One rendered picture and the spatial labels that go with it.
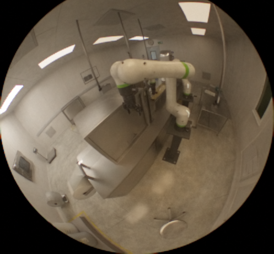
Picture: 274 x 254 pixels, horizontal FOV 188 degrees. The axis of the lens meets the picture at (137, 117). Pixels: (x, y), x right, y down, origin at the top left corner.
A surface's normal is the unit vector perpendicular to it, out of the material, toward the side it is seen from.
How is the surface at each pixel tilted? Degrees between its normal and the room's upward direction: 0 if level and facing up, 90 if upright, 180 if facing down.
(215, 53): 90
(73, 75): 90
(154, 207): 0
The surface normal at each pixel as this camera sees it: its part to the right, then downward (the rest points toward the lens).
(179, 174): -0.22, -0.72
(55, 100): 0.77, 0.29
